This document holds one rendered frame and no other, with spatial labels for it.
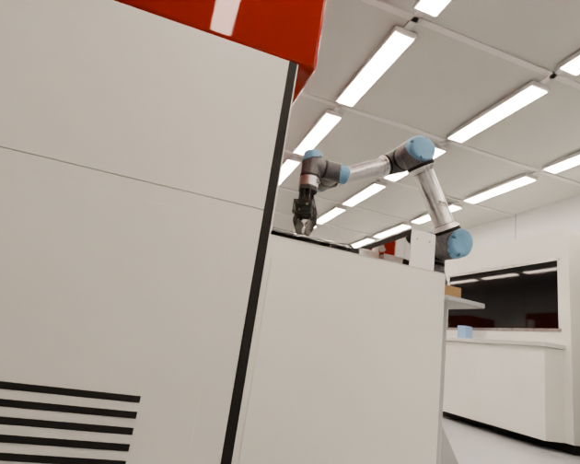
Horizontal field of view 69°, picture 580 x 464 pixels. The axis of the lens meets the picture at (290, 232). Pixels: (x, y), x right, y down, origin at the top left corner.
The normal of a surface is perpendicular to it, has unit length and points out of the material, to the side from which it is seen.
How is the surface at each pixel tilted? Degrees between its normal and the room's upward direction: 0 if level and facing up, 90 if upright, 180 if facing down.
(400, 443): 90
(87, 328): 90
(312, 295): 90
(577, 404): 90
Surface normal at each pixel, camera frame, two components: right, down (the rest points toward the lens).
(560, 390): 0.31, -0.21
